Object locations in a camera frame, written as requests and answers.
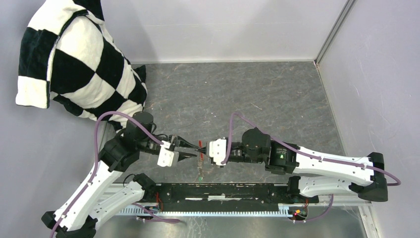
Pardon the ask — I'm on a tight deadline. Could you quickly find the metal key holder red handle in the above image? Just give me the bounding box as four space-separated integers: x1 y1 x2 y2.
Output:
197 140 204 178

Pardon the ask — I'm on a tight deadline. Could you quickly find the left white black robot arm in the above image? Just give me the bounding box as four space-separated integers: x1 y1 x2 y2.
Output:
42 111 195 238

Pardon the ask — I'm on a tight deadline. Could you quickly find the black white checkered cloth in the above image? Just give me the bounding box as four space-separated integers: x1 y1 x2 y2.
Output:
15 0 148 131

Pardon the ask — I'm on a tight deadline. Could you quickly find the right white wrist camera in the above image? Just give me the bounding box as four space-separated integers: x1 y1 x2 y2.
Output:
206 138 227 166

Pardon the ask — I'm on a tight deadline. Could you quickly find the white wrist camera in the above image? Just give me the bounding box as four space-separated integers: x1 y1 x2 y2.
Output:
157 141 179 167
206 138 227 166

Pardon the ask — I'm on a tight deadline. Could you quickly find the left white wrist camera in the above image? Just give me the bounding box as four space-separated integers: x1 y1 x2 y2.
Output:
157 141 179 167

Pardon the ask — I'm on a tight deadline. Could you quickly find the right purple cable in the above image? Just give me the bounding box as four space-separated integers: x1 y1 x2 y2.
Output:
221 113 402 224

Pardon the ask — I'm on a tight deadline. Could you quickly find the purple cable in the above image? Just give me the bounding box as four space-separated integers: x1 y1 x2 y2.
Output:
221 113 402 224
48 111 183 238

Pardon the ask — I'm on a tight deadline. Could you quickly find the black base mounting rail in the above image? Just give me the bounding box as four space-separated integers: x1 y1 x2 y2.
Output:
138 183 319 212

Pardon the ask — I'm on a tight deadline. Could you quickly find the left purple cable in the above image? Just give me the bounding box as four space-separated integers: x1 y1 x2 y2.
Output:
48 111 183 238

